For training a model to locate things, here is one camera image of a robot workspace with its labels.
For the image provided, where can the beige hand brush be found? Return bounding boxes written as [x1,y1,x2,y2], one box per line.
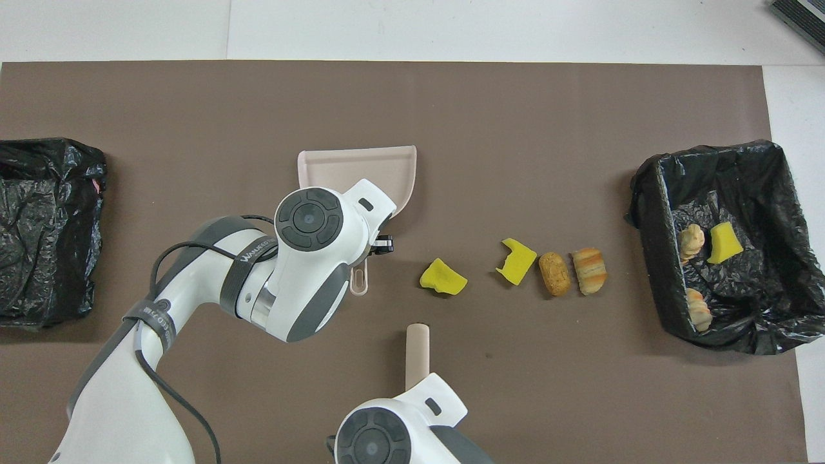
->
[405,324,431,391]

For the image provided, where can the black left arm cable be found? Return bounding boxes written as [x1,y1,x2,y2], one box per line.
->
[132,215,278,464]

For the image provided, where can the grey ribbed device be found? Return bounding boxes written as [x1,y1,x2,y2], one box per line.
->
[767,0,825,55]

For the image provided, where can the brown fried bread piece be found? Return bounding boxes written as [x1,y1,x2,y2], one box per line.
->
[539,251,572,297]

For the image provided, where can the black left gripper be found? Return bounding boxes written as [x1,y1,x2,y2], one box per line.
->
[369,218,395,255]

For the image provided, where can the small green yellow sponge piece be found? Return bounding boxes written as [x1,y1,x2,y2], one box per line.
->
[707,222,744,265]

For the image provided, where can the striped bread roll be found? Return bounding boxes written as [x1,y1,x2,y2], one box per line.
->
[572,247,608,296]

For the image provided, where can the bin with black bag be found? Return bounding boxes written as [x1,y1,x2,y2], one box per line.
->
[624,139,825,356]
[0,137,108,329]

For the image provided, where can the beige plastic dustpan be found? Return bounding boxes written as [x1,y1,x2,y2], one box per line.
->
[297,145,418,296]

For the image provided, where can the brown table mat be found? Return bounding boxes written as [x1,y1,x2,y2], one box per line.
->
[0,61,810,464]

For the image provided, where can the notched yellow green sponge piece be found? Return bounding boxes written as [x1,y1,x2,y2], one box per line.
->
[495,238,538,286]

